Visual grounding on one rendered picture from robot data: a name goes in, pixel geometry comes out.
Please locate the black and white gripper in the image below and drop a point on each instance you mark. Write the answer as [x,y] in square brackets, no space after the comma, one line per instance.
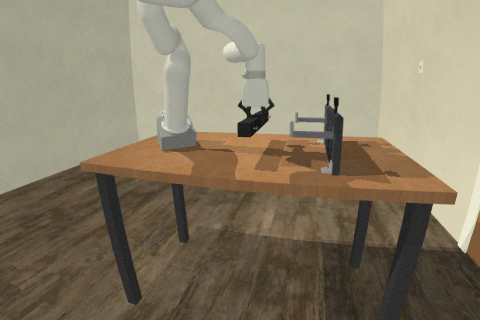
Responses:
[255,93]

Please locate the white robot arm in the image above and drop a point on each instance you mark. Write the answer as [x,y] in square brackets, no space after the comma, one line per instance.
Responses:
[177,70]

